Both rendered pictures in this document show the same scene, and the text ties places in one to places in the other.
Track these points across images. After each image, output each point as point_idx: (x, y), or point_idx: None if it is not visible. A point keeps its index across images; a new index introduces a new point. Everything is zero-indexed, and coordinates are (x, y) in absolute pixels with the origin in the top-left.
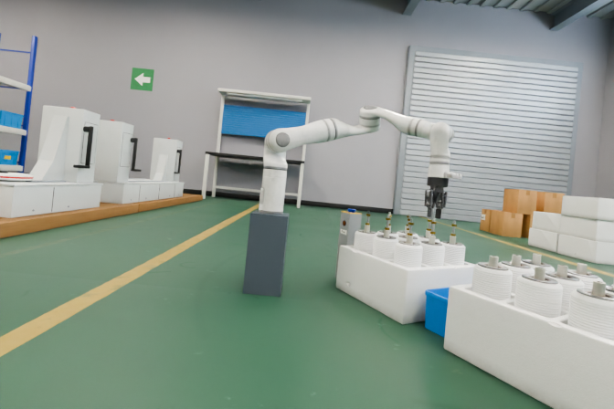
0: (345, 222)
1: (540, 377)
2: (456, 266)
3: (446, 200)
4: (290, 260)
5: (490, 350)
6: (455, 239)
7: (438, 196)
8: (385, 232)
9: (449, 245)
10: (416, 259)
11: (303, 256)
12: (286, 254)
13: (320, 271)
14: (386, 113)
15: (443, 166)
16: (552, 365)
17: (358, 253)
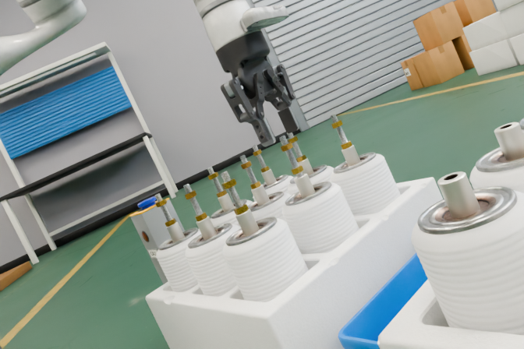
0: (146, 234)
1: None
2: (384, 211)
3: (289, 82)
4: (116, 343)
5: None
6: (355, 152)
7: (259, 85)
8: (200, 227)
9: (349, 172)
10: (281, 265)
11: (147, 314)
12: (116, 326)
13: (167, 343)
14: None
15: (230, 8)
16: None
17: (174, 304)
